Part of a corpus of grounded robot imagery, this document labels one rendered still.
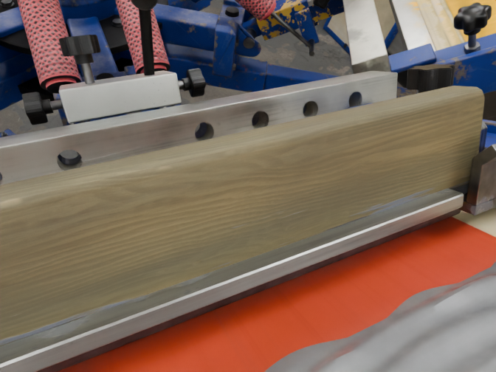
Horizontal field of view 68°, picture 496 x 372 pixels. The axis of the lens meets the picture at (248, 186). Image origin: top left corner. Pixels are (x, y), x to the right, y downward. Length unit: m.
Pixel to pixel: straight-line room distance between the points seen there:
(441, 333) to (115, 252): 0.16
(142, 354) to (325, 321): 0.10
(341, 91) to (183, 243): 0.34
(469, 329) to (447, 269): 0.06
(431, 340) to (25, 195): 0.20
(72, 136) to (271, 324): 0.26
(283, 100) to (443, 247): 0.24
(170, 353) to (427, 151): 0.20
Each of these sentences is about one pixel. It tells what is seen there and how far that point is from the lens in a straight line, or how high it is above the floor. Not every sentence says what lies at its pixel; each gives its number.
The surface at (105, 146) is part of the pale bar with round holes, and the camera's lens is 0.39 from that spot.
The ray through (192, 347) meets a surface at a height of 1.21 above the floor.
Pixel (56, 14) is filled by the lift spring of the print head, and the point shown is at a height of 1.15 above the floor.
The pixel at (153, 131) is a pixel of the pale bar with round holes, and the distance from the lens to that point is 0.39.
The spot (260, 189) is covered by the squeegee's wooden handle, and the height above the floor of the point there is 1.28.
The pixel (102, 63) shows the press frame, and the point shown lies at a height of 1.02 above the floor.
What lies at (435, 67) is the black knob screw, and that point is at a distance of 0.42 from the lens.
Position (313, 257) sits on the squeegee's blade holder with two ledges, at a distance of 0.22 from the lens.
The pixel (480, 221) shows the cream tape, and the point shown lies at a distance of 0.35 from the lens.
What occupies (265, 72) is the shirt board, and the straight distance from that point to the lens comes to 0.90.
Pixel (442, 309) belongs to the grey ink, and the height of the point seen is 1.24.
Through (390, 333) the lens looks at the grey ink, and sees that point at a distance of 0.22.
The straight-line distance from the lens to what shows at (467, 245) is 0.31.
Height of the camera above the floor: 1.43
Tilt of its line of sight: 51 degrees down
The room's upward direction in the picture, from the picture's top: 12 degrees clockwise
